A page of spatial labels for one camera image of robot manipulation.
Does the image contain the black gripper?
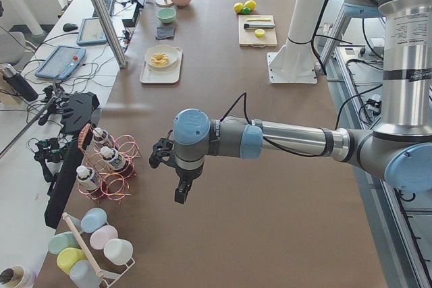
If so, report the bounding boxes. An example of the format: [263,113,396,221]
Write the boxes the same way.
[174,157,205,204]

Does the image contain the tea bottle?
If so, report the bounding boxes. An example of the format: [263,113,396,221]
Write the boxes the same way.
[76,165,102,197]
[100,146,133,177]
[92,127,115,150]

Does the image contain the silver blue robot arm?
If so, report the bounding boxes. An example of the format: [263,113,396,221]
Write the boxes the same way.
[170,0,431,203]

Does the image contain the cream serving tray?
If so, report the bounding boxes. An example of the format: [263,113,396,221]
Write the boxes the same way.
[140,45,183,84]

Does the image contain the white cup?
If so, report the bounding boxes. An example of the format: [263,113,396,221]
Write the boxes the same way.
[103,238,133,265]

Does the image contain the light blue cup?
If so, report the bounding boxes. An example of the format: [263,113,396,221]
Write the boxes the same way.
[80,208,107,233]

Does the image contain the pink cup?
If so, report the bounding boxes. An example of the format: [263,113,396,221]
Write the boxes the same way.
[90,225,118,250]

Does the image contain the black printed long housing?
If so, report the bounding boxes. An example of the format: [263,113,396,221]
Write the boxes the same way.
[45,139,84,229]

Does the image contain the green cup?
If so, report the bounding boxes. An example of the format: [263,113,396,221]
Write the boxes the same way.
[48,231,79,255]

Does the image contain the pale grey cup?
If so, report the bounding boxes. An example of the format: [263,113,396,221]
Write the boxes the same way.
[70,260,102,288]

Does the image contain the yellow cup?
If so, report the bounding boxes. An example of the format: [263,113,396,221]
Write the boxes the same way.
[56,248,87,275]

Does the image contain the black handheld controller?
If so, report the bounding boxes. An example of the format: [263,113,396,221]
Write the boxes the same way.
[34,138,68,183]
[38,84,69,125]

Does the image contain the white plate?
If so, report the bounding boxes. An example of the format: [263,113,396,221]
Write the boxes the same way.
[144,45,178,68]

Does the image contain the grey folded cloth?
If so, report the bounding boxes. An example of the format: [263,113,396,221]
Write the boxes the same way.
[155,26,176,40]

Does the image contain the near blue teach pendant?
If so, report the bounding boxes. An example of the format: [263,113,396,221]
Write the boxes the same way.
[35,46,86,80]

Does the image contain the blue teach pendant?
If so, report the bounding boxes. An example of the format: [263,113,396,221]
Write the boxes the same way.
[35,46,86,80]
[76,18,107,47]

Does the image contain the wooden cutting board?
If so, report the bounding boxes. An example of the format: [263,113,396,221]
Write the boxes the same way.
[238,14,277,47]

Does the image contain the half lemon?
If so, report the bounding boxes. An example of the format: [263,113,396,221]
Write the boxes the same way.
[254,28,265,38]

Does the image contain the mint green bowl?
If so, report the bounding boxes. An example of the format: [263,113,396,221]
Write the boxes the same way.
[157,7,177,24]

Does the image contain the steel black-tipped muddler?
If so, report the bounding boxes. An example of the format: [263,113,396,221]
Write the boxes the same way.
[243,22,275,30]

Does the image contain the far blue teach pendant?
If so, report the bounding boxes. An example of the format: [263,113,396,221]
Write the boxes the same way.
[76,18,107,47]

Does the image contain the yellow plastic knife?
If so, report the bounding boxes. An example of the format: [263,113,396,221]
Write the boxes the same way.
[246,17,272,22]

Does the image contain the paper coffee cup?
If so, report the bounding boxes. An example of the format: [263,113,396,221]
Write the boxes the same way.
[1,265,36,288]

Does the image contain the green lime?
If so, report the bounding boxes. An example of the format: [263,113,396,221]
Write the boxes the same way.
[240,7,251,15]

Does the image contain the whole lemon near board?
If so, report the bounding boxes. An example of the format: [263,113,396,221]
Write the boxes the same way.
[234,3,244,13]

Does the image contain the black computer mouse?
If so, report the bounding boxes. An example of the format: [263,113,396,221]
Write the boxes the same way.
[63,23,78,32]

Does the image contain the copper wire bottle rack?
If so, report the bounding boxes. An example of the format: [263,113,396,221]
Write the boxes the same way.
[78,123,141,204]

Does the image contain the white wire cup rack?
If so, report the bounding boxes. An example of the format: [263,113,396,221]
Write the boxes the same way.
[71,222,136,288]

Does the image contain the wooden rack handle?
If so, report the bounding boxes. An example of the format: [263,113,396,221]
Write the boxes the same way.
[62,212,104,278]

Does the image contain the black printed flat bracket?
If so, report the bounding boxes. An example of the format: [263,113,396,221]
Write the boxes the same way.
[60,92,99,135]

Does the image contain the braided ring donut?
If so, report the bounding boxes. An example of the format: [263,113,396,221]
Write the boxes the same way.
[151,53,170,67]

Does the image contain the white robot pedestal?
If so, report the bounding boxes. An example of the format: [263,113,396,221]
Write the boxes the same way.
[267,0,326,84]

